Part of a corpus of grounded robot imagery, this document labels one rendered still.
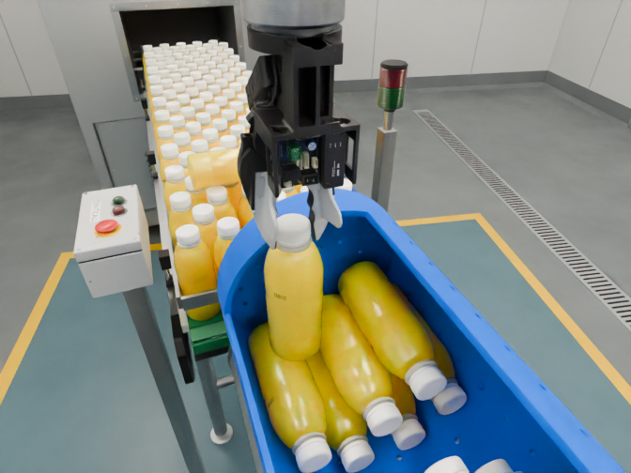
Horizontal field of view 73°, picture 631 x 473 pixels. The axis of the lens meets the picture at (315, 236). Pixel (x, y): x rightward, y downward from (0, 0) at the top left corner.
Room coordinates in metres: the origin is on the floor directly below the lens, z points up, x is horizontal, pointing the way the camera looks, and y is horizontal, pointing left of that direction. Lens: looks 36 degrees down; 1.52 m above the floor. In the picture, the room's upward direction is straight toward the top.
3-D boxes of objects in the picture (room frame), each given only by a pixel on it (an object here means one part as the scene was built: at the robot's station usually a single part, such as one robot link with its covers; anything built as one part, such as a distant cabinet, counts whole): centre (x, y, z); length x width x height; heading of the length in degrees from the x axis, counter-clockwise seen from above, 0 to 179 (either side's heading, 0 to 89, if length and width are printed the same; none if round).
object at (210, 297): (0.61, 0.05, 0.96); 0.40 x 0.01 x 0.03; 110
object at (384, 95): (1.02, -0.18, 1.18); 0.06 x 0.06 x 0.05
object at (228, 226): (0.62, 0.15, 1.08); 0.04 x 0.04 x 0.02
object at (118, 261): (0.63, 0.37, 1.05); 0.20 x 0.10 x 0.10; 20
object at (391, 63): (1.02, -0.18, 1.18); 0.06 x 0.06 x 0.16
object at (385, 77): (1.02, -0.18, 1.23); 0.06 x 0.06 x 0.04
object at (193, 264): (0.59, 0.22, 0.99); 0.07 x 0.07 x 0.18
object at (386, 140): (1.02, -0.18, 0.55); 0.04 x 0.04 x 1.10; 20
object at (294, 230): (0.37, 0.02, 1.25); 0.04 x 0.04 x 0.02
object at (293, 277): (0.37, 0.03, 1.16); 0.07 x 0.07 x 0.18
